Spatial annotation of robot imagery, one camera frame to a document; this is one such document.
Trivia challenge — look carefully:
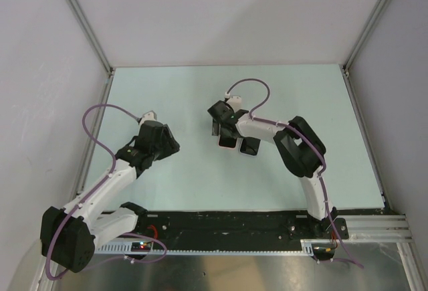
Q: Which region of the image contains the aluminium frame post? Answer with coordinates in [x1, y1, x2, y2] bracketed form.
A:
[341, 0, 407, 77]
[49, 0, 115, 75]

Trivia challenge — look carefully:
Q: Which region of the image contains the pink phone case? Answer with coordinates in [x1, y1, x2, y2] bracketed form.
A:
[217, 135, 237, 151]

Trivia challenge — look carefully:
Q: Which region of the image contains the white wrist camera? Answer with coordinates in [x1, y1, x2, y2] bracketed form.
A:
[224, 92, 242, 112]
[138, 110, 157, 125]

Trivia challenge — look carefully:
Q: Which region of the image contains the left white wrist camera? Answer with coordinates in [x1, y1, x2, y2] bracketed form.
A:
[138, 110, 157, 125]

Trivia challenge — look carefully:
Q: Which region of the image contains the right aluminium frame post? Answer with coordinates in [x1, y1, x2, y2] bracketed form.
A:
[341, 0, 407, 77]

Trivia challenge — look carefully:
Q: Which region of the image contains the left aluminium frame post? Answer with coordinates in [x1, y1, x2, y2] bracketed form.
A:
[49, 0, 115, 75]

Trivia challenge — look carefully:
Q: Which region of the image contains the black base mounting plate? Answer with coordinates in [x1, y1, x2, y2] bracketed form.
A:
[133, 211, 349, 250]

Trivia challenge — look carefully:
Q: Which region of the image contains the black phone teal edge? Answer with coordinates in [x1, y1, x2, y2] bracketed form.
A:
[239, 138, 261, 155]

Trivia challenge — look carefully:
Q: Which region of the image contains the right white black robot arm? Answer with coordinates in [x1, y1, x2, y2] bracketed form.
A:
[207, 100, 336, 238]

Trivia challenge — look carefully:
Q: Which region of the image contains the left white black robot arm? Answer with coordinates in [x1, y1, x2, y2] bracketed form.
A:
[40, 111, 180, 279]

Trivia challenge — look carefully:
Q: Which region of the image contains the small circuit board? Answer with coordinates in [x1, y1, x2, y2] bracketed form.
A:
[131, 241, 152, 252]
[312, 245, 336, 262]

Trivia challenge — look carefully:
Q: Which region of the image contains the white slotted cable duct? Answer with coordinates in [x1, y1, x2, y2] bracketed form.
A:
[94, 239, 313, 256]

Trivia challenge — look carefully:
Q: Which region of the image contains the left small circuit board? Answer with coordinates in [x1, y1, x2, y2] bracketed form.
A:
[131, 241, 152, 252]

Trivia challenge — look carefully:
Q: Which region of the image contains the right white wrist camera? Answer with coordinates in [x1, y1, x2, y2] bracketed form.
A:
[224, 92, 242, 112]

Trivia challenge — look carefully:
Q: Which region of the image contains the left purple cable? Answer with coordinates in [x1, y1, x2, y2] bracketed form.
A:
[44, 103, 168, 281]

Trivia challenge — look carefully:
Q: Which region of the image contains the right small circuit board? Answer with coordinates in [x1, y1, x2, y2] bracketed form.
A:
[312, 245, 336, 262]

